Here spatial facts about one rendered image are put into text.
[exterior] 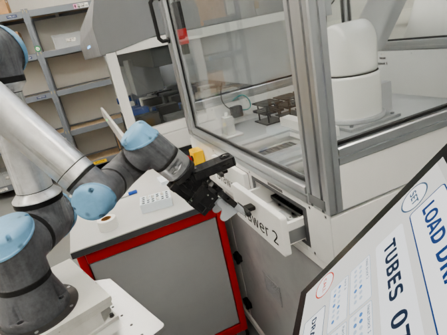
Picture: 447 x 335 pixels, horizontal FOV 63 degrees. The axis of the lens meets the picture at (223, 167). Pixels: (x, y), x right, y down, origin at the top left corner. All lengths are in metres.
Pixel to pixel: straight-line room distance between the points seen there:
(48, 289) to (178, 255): 0.65
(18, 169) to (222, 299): 1.03
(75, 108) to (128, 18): 3.46
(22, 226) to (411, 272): 0.75
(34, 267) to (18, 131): 0.31
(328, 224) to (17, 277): 0.68
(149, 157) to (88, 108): 4.52
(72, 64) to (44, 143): 4.55
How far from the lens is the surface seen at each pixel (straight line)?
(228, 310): 1.71
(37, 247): 0.92
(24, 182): 0.98
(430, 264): 0.36
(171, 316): 1.63
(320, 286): 0.54
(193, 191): 0.90
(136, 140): 0.81
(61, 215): 1.00
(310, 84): 0.75
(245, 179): 1.16
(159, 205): 1.46
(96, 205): 0.74
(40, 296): 0.94
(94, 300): 0.97
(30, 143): 0.77
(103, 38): 1.95
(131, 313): 1.00
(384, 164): 0.89
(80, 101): 5.32
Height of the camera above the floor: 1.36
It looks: 20 degrees down
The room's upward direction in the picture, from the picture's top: 12 degrees counter-clockwise
